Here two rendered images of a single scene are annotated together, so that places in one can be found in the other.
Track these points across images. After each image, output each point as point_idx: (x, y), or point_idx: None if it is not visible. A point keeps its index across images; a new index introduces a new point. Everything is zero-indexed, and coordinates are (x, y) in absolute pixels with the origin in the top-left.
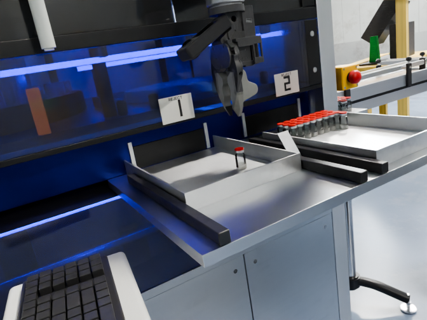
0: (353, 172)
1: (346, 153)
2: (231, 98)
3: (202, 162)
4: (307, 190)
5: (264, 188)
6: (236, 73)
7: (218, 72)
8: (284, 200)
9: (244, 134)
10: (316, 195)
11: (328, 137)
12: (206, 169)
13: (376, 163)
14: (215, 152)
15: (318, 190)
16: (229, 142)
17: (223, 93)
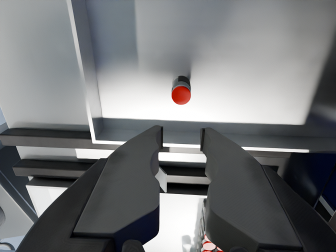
0: (8, 134)
1: (71, 177)
2: (154, 143)
3: (294, 63)
4: (28, 80)
5: (74, 48)
6: (52, 219)
7: (259, 250)
8: (10, 32)
9: (323, 198)
10: (3, 72)
11: (178, 229)
12: (242, 39)
13: (19, 166)
14: (315, 115)
15: (20, 87)
16: (294, 145)
17: (213, 161)
